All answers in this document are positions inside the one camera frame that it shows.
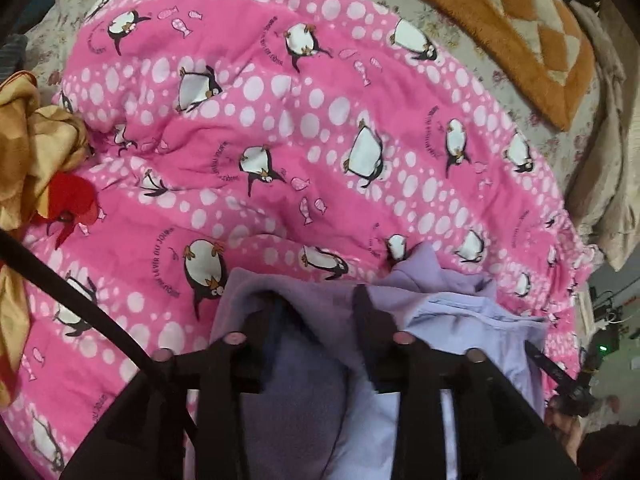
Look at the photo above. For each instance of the dark grey garment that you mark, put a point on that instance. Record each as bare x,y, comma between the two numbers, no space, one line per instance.
12,55

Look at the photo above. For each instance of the lilac fleece jacket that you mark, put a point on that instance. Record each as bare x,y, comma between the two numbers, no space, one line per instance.
319,416

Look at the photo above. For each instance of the floral beige bed sheet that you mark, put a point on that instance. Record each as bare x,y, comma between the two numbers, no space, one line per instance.
50,41

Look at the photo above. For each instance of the beige pillow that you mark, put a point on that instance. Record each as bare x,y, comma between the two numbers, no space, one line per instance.
603,199

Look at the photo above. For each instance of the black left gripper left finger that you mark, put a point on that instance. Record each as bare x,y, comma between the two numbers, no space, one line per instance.
147,433

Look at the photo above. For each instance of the orange checkered plush mat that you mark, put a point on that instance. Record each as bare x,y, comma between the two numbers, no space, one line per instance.
540,46

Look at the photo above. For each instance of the yellow red cloth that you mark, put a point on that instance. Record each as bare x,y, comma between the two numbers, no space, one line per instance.
40,147

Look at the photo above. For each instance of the right hand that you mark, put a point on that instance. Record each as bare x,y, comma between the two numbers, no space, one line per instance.
566,429

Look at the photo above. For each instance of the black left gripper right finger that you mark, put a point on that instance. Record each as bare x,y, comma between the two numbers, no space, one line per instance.
457,413

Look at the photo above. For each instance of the pink penguin blanket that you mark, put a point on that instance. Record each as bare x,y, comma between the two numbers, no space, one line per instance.
318,139

